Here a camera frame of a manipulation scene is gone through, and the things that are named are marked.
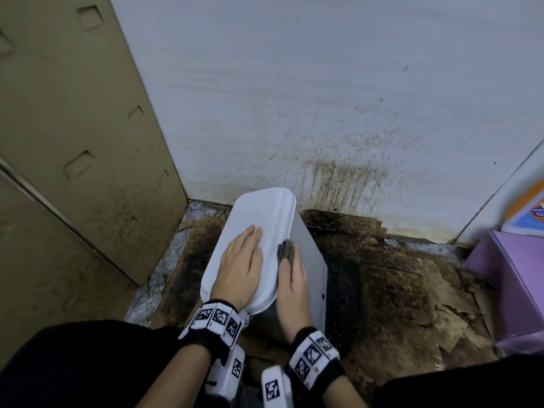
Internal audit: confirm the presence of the person's right hand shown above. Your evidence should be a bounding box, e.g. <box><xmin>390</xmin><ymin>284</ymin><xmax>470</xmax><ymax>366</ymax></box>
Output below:
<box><xmin>276</xmin><ymin>243</ymin><xmax>314</xmax><ymax>345</ymax></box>

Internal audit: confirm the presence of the person's left hand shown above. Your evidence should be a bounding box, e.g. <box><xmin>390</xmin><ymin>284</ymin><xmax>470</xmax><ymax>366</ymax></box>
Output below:
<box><xmin>209</xmin><ymin>224</ymin><xmax>264</xmax><ymax>313</ymax></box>

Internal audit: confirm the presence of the white lidded trash bin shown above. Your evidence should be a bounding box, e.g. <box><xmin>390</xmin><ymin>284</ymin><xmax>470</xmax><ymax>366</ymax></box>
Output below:
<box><xmin>199</xmin><ymin>186</ymin><xmax>329</xmax><ymax>336</ymax></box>

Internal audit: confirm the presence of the person's left forearm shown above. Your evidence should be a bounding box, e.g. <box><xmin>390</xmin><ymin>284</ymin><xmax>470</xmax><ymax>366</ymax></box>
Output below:
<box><xmin>135</xmin><ymin>343</ymin><xmax>213</xmax><ymax>408</ymax></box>

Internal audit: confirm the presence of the person's black clothing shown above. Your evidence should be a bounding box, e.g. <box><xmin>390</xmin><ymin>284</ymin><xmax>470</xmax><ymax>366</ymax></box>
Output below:
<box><xmin>0</xmin><ymin>320</ymin><xmax>544</xmax><ymax>408</ymax></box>

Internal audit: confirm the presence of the right wrist marker band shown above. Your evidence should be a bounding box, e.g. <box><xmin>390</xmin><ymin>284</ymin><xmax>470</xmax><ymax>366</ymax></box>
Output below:
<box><xmin>261</xmin><ymin>326</ymin><xmax>347</xmax><ymax>408</ymax></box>

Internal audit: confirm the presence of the wrist marker band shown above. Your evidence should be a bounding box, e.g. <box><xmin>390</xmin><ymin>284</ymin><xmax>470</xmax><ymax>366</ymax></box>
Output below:
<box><xmin>177</xmin><ymin>299</ymin><xmax>247</xmax><ymax>402</ymax></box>
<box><xmin>261</xmin><ymin>326</ymin><xmax>347</xmax><ymax>408</ymax></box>

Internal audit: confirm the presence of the left wrist marker band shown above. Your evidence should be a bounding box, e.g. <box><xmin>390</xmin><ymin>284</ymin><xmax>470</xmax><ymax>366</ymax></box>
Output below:
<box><xmin>177</xmin><ymin>299</ymin><xmax>247</xmax><ymax>402</ymax></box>

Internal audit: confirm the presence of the stained brown cardboard sheet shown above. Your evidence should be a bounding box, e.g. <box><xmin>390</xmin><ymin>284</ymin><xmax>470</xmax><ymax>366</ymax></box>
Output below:
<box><xmin>151</xmin><ymin>209</ymin><xmax>500</xmax><ymax>400</ymax></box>

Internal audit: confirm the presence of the brown cardboard panel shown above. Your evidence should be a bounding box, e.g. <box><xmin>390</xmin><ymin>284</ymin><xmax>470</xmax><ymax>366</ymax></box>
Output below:
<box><xmin>0</xmin><ymin>0</ymin><xmax>189</xmax><ymax>370</ymax></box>

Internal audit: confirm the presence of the purple cardboard display box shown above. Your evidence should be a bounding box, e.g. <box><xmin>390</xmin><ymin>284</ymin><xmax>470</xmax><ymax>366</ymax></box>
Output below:
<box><xmin>463</xmin><ymin>229</ymin><xmax>544</xmax><ymax>355</ymax></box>

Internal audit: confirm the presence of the white bottle blue orange label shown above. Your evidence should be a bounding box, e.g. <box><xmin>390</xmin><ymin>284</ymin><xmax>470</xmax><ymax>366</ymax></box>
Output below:
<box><xmin>501</xmin><ymin>178</ymin><xmax>544</xmax><ymax>239</ymax></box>

